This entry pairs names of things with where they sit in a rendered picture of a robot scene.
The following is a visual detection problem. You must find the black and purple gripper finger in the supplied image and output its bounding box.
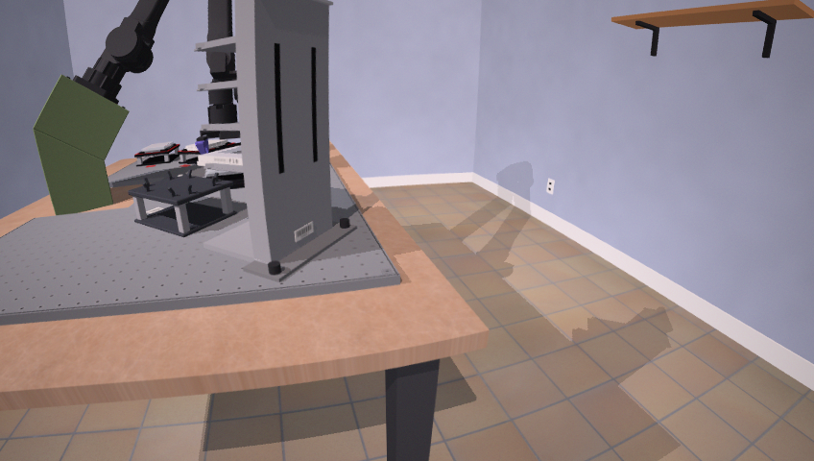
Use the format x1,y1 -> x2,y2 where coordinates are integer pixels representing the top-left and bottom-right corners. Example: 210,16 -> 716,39
195,139 -> 209,155

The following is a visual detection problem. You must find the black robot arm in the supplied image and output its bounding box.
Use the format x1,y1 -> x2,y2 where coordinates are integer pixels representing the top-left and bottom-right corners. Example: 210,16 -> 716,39
73,0 -> 237,109

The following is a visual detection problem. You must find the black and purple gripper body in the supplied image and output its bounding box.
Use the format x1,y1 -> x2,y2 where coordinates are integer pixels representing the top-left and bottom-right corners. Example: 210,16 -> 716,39
197,103 -> 240,141

